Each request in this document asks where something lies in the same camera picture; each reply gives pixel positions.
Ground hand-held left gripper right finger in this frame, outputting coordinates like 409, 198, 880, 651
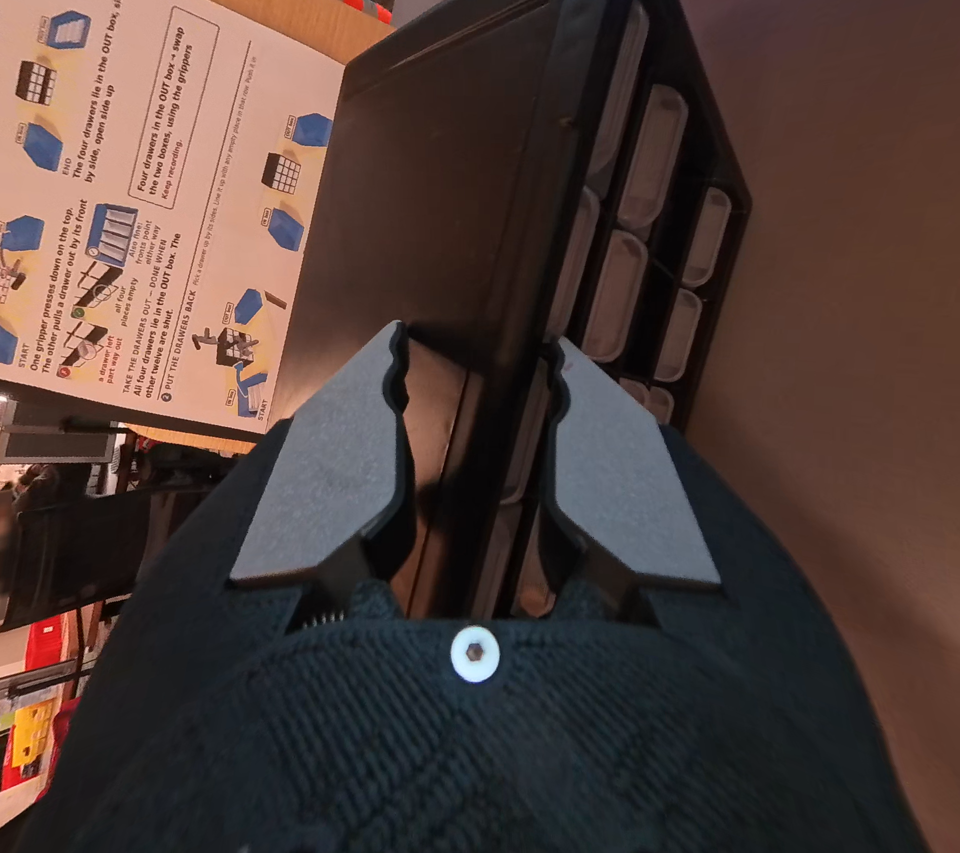
543, 337, 725, 592

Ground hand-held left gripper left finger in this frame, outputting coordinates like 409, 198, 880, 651
227, 319, 418, 584

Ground black drawer cabinet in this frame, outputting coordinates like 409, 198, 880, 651
266, 0, 753, 622

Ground set of clear cabinet drawers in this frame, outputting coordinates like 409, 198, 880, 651
495, 0, 733, 509

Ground grey metal case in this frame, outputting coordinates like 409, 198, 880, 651
0, 399, 121, 470

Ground red box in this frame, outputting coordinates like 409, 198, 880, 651
24, 614, 78, 676

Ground printed instruction sheet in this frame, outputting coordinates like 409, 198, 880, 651
0, 0, 348, 436

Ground yellow box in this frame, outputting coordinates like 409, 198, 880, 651
9, 697, 63, 781

